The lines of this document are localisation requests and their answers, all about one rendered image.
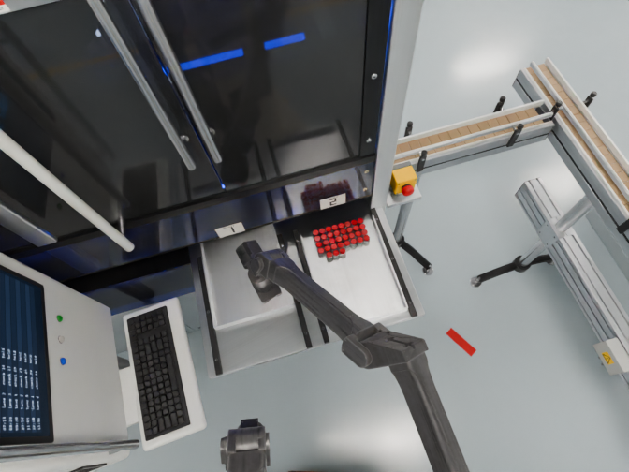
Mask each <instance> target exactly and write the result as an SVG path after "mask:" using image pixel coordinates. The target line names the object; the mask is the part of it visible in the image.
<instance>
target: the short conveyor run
mask: <svg viewBox="0 0 629 472"><path fill-rule="evenodd" d="M499 100H500V102H497V105H496V107H495V109H494V111H493V113H490V114H486V115H483V116H479V117H476V118H473V119H469V120H465V121H462V122H458V123H455V124H452V125H445V126H442V127H438V128H435V129H432V130H428V131H424V132H421V133H417V134H414V135H413V134H412V129H413V122H411V121H409V122H407V127H406V128H405V132H404V137H403V138H399V139H398V143H397V149H396V154H395V159H394V164H393V165H397V164H400V163H403V162H406V161H410V162H411V164H412V167H413V169H414V171H415V173H416V175H417V176H418V175H421V174H424V173H428V172H432V171H435V170H440V169H444V168H448V167H451V166H455V165H458V164H461V163H465V162H468V161H472V160H475V159H478V158H482V157H485V156H489V155H495V154H499V153H501V152H505V151H508V150H512V149H516V148H519V147H522V146H525V145H529V144H533V143H536V142H539V141H542V140H545V139H546V138H547V136H548V135H549V133H550V132H551V130H552V129H553V127H554V126H555V124H553V122H552V121H550V119H549V117H552V115H553V112H549V113H545V112H544V111H543V109H542V108H541V105H542V104H543V103H544V101H545V100H544V99H541V100H538V101H535V102H531V103H528V104H524V105H520V106H517V107H514V108H510V109H507V110H504V108H503V105H504V103H505V100H506V97H505V96H501V97H500V99H499Z"/></svg>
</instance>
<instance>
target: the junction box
mask: <svg viewBox="0 0 629 472"><path fill-rule="evenodd" d="M593 347H594V348H595V350H596V352H597V354H598V355H599V357H600V359H601V361H602V362H603V364H604V365H605V367H606V368H607V371H608V373H609V374H610V375H611V376H612V375H617V374H621V373H625V372H629V356H628V354H627V353H626V351H625V349H624V348H623V346H622V344H621V342H620V340H619V339H618V337H615V338H611V339H608V340H606V341H603V342H600V343H597V344H594V345H593Z"/></svg>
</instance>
